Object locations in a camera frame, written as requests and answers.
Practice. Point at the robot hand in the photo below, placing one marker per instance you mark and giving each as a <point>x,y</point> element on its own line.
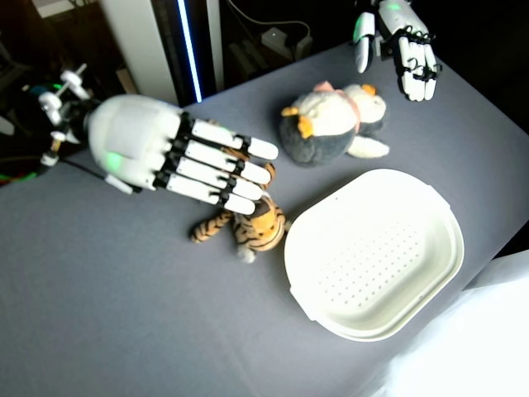
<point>415,49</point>
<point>124,132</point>

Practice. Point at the plush penguin toy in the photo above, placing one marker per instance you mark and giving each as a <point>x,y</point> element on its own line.
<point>326,136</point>

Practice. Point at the plush tiger toy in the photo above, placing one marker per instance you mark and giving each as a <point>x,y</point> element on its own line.
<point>264,225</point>

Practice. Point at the white perforated plastic tray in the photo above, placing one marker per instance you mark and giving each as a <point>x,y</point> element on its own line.
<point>372,256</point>

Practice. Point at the white column with blue light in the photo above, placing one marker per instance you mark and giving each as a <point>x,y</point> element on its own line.
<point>140,41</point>

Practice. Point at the white power adapter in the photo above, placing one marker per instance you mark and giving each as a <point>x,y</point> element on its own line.
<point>274,39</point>

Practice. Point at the grey table cloth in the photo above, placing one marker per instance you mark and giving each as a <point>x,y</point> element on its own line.
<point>124,310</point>

